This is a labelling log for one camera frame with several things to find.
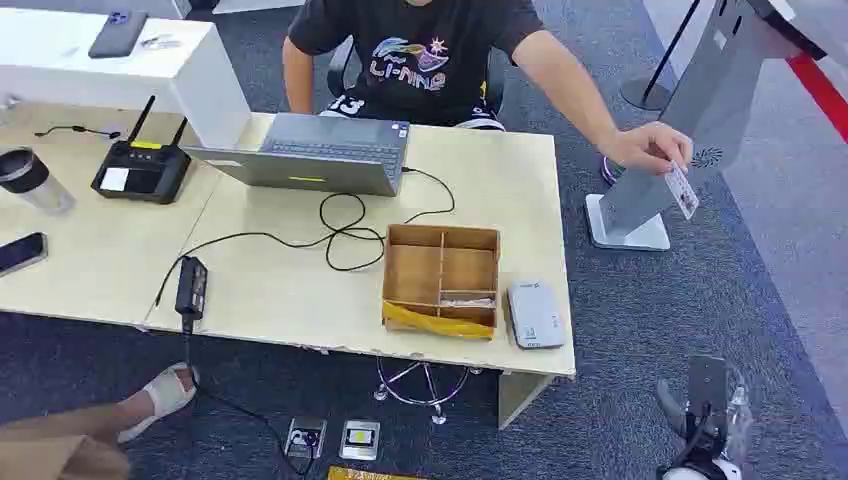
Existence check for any black power adapter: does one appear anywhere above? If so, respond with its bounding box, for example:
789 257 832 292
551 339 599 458
174 256 209 335

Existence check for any black mains cable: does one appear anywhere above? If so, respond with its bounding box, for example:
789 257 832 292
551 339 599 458
182 317 321 480

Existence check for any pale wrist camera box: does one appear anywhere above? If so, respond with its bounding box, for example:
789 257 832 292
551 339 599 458
661 458 745 480

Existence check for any yellow floor strip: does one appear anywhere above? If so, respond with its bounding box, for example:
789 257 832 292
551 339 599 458
327 466 429 480

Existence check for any wooden compartment box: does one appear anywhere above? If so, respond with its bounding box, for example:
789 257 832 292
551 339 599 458
381 223 502 341

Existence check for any grey kiosk stand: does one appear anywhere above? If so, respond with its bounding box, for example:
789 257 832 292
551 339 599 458
598 0 848 240

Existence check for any printed id card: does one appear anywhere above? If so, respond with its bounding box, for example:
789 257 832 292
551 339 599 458
664 160 701 221

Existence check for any floor socket with plug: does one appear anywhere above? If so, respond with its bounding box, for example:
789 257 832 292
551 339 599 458
284 416 329 461

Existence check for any steel floor socket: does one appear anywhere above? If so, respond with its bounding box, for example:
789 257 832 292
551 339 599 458
338 419 383 463

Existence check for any yellow tape strip on box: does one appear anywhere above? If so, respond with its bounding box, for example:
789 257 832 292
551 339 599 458
382 301 497 341

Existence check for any white kiosk base plate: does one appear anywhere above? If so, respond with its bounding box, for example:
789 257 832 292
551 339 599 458
584 193 672 254

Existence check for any person's leg with sandal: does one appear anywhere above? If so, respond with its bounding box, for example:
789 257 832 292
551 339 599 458
0 362 201 480

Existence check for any thin black cable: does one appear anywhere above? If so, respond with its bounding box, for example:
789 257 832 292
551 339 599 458
33 123 123 141

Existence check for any person's left hand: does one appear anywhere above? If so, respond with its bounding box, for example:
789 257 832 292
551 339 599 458
608 121 695 177

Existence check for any white cabinet box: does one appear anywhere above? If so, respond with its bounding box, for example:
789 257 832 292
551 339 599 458
0 6 252 150

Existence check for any grey card reader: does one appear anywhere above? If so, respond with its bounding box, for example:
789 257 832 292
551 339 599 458
506 280 566 351

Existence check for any clear tumbler with black lid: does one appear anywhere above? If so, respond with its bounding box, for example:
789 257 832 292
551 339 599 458
0 146 76 216

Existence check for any black stanchion pole with base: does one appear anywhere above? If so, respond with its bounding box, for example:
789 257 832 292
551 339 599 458
619 0 702 113

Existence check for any chrome chair base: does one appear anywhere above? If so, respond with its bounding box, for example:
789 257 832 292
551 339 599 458
372 356 485 427

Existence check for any stack of cards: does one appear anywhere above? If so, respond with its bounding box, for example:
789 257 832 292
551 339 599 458
439 295 497 310

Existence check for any black smartphone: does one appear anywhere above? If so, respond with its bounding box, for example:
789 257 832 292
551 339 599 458
0 231 49 279

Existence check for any purple round object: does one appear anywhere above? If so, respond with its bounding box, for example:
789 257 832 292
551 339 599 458
600 154 625 188

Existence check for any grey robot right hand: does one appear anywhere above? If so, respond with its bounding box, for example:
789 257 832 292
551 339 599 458
655 354 755 466

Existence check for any black controller with antennas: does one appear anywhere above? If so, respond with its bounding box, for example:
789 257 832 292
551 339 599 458
90 95 193 205

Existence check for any black laptop power cable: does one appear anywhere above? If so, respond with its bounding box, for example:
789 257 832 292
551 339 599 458
153 166 458 308

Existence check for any person in black shirt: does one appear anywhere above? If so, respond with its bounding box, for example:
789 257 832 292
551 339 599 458
282 0 695 177

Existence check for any dark smartphone with camera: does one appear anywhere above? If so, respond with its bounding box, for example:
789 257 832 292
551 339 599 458
87 9 150 60

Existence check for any grey laptop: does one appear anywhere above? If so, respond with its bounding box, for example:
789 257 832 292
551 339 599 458
182 112 411 198

